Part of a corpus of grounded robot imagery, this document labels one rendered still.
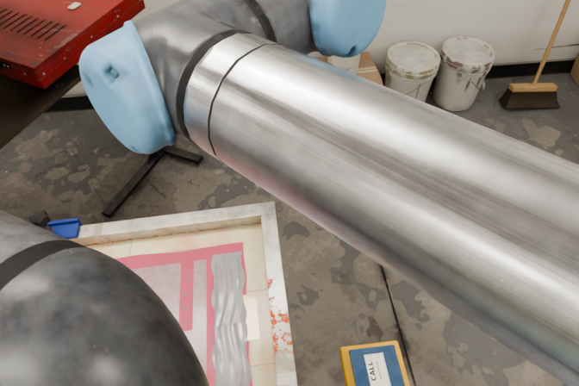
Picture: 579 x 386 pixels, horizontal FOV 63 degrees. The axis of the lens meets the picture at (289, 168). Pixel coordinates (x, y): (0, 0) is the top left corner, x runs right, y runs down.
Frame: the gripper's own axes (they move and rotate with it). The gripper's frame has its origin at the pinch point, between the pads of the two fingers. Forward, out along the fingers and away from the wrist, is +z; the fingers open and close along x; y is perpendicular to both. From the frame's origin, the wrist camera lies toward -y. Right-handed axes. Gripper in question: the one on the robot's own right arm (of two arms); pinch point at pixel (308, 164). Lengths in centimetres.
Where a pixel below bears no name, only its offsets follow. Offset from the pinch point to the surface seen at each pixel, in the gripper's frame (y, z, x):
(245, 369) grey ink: 10, 42, -26
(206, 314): -3, 41, -34
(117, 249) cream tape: -23, 35, -55
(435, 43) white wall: -200, 146, 74
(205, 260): -17, 41, -34
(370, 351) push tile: 8, 54, -2
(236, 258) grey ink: -16, 42, -27
